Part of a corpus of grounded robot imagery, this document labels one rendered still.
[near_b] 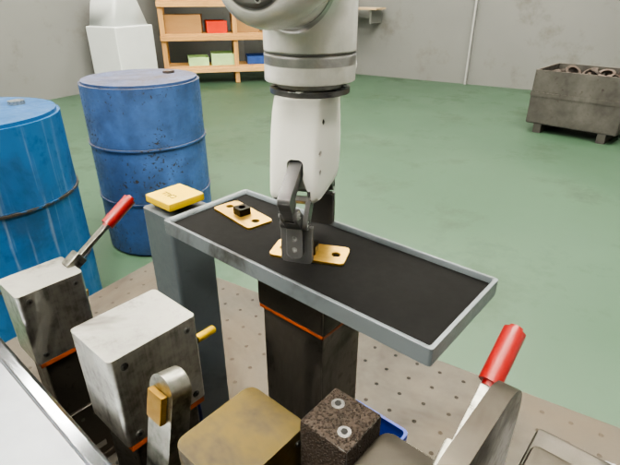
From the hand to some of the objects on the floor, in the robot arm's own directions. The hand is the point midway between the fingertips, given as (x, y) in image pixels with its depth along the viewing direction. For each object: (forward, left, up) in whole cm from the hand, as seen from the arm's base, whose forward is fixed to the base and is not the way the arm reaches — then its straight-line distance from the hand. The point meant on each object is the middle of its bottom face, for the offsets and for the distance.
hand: (309, 232), depth 51 cm
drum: (-157, -196, -121) cm, 278 cm away
